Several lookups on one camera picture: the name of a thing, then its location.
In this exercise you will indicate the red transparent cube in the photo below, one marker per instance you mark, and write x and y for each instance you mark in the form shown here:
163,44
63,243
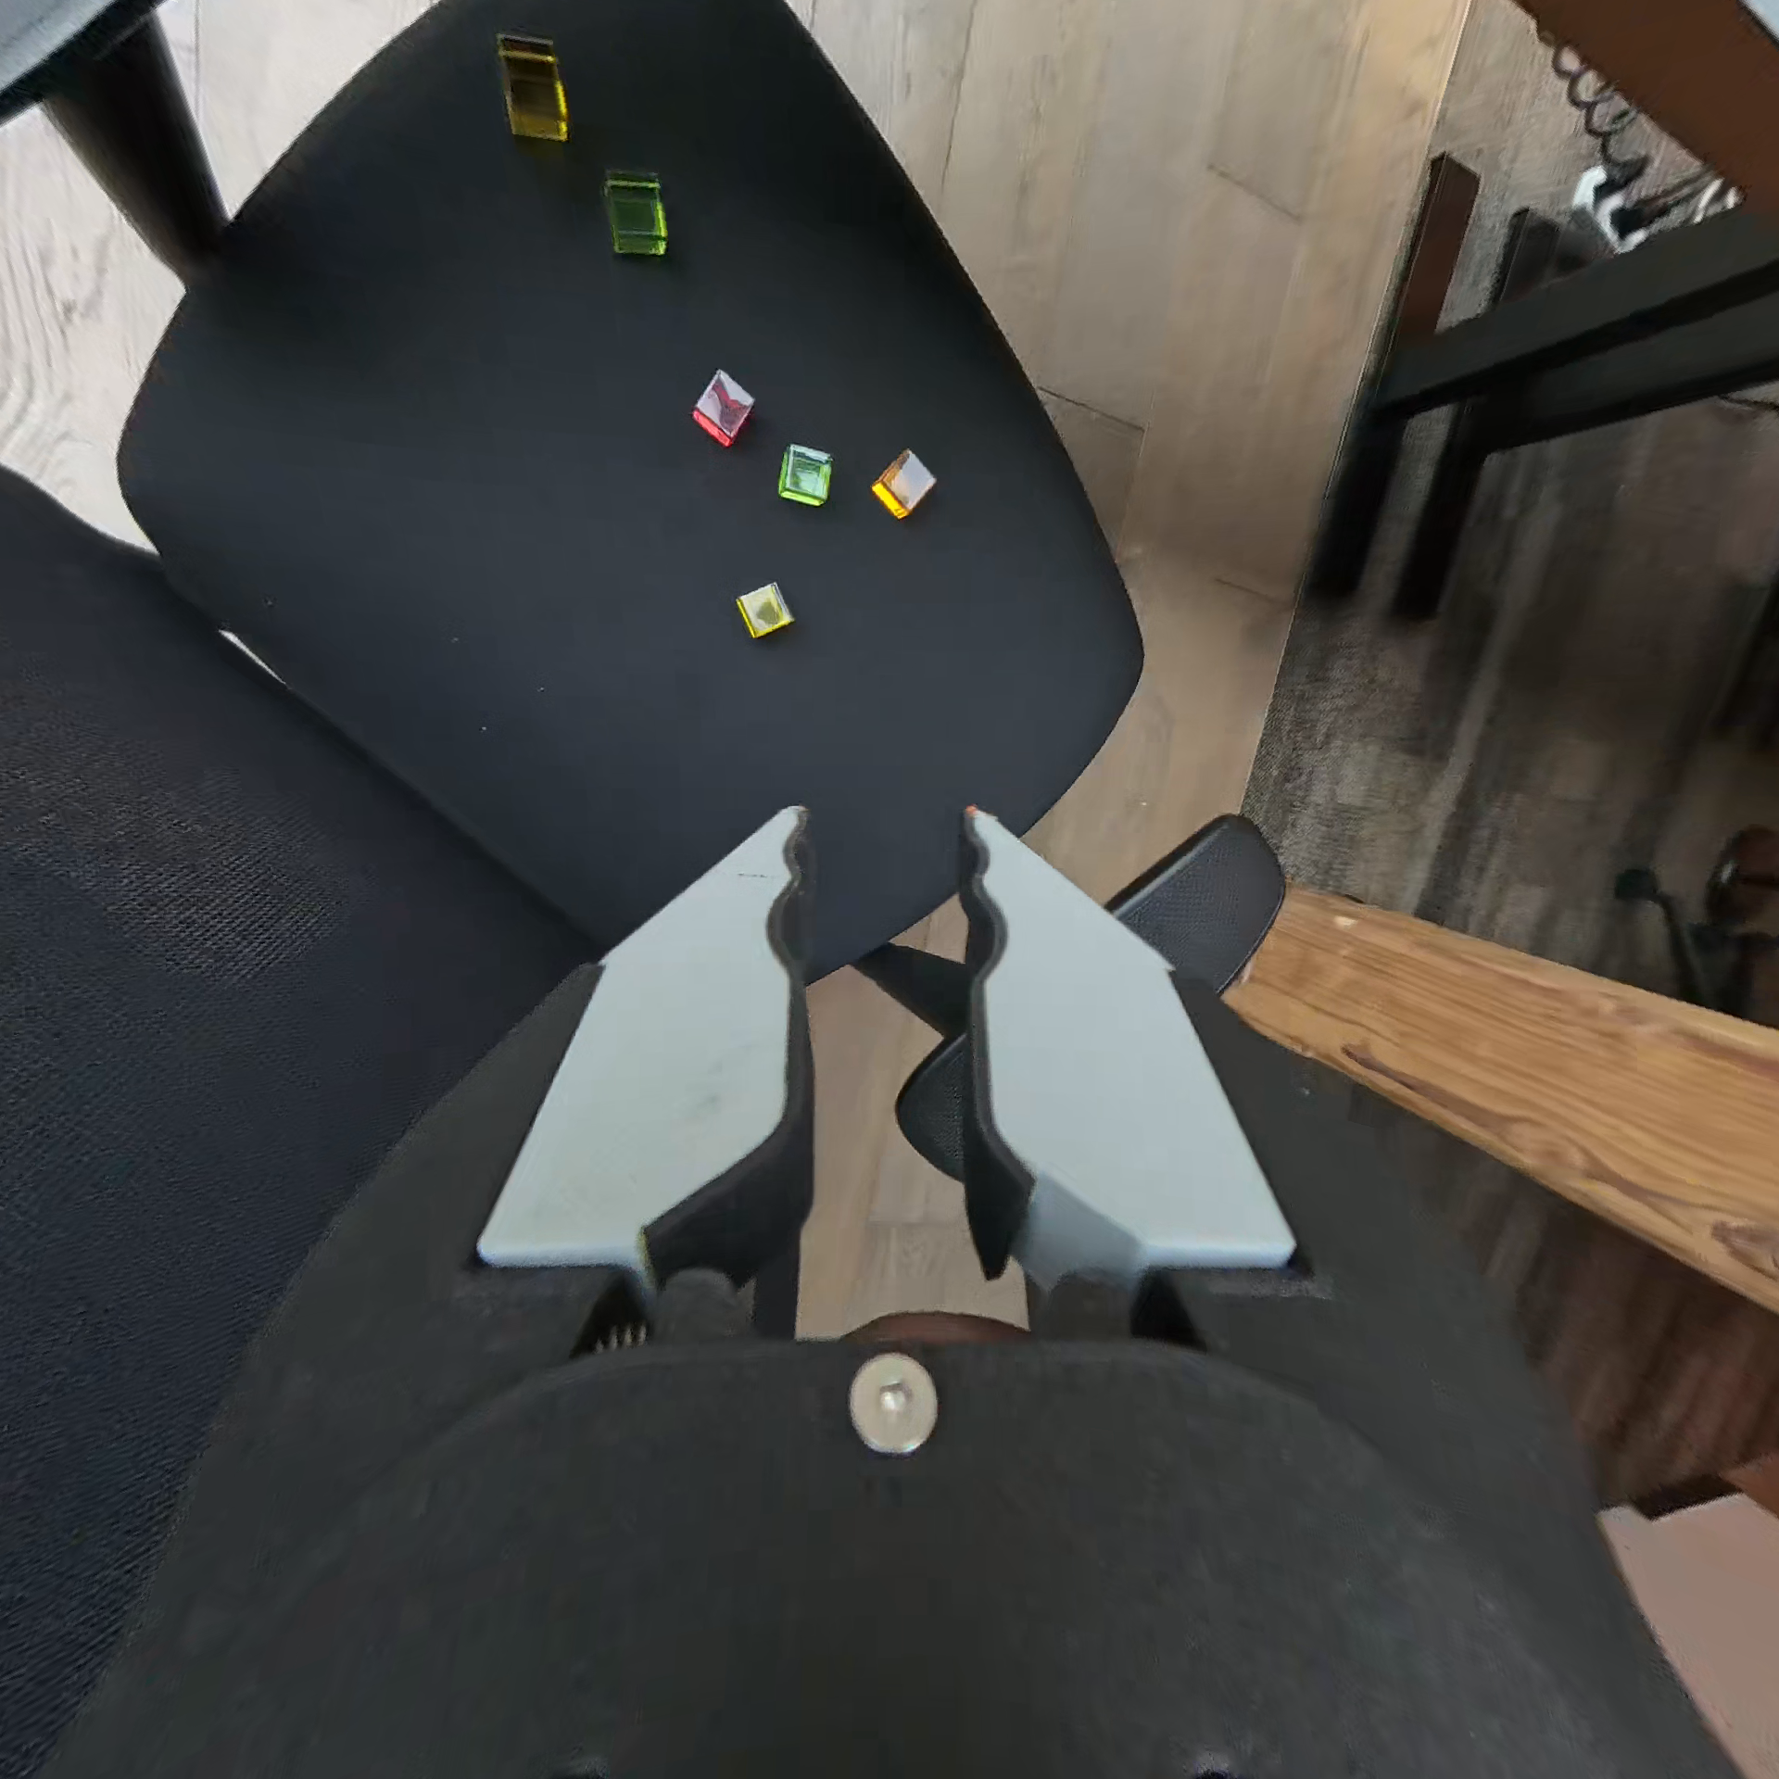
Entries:
724,407

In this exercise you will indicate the brown wooden tabletop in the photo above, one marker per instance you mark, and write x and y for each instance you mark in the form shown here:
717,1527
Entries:
1695,70

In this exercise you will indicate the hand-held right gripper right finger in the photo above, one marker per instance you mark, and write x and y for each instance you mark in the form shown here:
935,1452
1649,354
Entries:
1113,1097

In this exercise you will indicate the black metal table frame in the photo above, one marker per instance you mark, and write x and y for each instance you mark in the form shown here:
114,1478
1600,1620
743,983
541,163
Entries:
1570,333

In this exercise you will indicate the orange transparent cube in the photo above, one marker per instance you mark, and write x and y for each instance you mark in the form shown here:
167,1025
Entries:
902,486

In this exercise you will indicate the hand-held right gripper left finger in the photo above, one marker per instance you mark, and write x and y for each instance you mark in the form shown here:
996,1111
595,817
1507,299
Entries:
667,1097

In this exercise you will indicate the wooden block with bolt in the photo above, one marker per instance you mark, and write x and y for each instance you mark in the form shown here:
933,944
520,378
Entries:
1529,1085

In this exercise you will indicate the green transparent cube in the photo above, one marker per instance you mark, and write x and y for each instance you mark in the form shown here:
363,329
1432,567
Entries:
805,475
635,217

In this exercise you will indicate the yellow transparent cube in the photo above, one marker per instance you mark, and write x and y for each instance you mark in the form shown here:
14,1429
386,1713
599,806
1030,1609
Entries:
531,91
765,612

